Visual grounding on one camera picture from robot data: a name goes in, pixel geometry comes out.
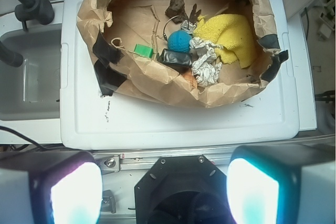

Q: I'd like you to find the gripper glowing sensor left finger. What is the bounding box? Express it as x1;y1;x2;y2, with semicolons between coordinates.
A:
1;151;103;223

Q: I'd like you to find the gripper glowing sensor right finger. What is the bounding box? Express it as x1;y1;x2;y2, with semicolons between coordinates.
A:
226;144;335;223

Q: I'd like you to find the green block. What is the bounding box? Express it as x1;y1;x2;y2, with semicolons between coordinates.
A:
134;44;153;59

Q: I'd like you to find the white plastic lid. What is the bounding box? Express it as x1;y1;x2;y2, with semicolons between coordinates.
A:
60;0;300;150

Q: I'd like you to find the grey plastic bin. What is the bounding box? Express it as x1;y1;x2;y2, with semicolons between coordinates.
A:
1;24;61;121

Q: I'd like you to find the crumpled white paper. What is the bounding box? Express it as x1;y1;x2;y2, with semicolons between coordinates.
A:
190;37;224;88

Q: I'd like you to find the orange object under paper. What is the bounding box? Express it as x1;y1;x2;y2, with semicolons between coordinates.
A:
182;69;197;89

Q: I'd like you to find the yellow cloth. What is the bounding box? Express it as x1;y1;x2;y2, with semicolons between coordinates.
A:
193;14;257;69

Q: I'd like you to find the black rectangular pouch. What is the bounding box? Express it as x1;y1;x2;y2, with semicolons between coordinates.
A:
157;49;192;68

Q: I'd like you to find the crumpled brown paper bag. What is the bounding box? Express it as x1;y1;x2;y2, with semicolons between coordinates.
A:
77;0;288;108

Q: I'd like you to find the blue textured ball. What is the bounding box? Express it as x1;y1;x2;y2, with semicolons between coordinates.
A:
167;30;192;53

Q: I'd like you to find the brown rock-like lump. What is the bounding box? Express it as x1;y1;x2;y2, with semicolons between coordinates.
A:
165;0;187;24

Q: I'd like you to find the black cable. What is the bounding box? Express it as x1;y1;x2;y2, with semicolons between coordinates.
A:
0;125;48;152

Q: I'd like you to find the black octagonal mount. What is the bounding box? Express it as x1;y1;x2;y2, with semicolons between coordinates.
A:
134;155;235;223

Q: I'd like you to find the metal key ring with keys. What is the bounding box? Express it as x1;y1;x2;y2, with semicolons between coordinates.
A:
162;3;202;41

